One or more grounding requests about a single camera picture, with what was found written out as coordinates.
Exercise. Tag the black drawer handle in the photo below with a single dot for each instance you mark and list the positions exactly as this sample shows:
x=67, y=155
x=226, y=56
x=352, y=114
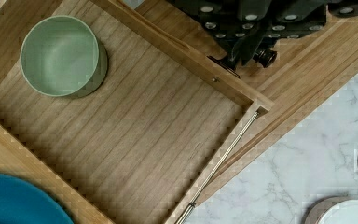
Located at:
x=266, y=57

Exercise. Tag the blue plate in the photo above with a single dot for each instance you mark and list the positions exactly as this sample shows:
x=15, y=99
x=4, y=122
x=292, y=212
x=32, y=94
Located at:
x=21, y=202

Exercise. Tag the silver drawer slide rail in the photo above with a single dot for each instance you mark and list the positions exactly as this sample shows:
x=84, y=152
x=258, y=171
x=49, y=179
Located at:
x=186, y=213

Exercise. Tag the wooden cabinet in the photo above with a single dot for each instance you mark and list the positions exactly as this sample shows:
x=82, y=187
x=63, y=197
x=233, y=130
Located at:
x=307, y=77

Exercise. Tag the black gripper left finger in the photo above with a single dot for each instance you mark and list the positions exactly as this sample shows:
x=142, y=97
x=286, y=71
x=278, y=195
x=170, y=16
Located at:
x=219, y=20

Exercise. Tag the light green bowl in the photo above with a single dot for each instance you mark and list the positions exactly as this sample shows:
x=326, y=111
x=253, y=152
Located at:
x=62, y=57

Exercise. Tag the white plate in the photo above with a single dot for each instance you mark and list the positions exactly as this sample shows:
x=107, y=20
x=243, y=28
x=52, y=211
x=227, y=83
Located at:
x=341, y=213

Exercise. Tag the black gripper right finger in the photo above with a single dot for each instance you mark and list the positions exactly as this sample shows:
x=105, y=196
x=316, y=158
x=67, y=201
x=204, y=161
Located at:
x=287, y=19

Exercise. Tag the wooden drawer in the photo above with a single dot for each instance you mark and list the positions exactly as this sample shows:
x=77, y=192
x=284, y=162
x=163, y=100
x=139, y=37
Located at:
x=135, y=150

